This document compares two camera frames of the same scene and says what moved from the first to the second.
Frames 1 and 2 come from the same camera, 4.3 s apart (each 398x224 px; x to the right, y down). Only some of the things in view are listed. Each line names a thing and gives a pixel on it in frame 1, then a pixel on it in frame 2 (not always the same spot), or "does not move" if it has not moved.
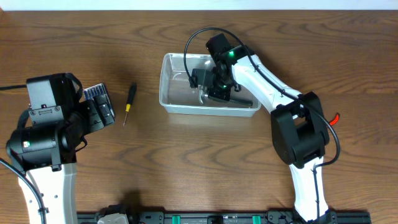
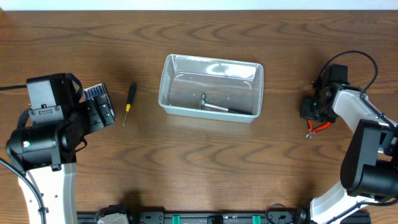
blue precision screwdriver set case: [91, 93] does not move
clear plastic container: [176, 96] does not move
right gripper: [214, 94] to [305, 112]
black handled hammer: [202, 96] to [204, 106]
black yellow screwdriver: [130, 98] does not move
